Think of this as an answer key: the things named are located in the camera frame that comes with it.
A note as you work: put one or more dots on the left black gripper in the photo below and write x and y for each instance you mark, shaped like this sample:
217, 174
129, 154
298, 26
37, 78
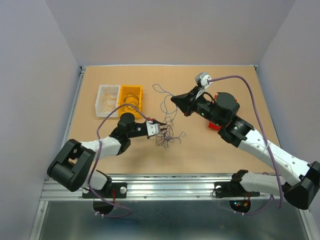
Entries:
155, 121

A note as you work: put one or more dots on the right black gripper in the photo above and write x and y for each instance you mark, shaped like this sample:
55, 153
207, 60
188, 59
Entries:
186, 102

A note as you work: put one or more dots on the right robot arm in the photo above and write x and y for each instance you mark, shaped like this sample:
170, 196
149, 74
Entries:
297, 180

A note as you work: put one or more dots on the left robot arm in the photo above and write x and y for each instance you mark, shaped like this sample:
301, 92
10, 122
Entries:
72, 165

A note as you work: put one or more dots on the red plastic bin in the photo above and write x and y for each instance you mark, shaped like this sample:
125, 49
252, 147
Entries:
212, 125

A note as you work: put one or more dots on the yellow plastic bin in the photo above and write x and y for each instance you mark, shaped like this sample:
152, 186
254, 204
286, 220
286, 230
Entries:
132, 96

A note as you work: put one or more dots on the white plastic bin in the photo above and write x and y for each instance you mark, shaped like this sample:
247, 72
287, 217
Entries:
107, 100

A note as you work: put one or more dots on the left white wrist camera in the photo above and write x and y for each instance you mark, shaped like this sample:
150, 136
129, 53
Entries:
153, 128

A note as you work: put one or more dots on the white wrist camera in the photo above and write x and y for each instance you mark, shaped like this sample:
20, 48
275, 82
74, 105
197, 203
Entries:
203, 82
153, 128

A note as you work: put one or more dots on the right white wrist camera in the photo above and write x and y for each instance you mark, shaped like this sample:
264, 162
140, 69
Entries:
203, 82

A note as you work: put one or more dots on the aluminium front rail frame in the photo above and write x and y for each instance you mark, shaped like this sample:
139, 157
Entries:
151, 187

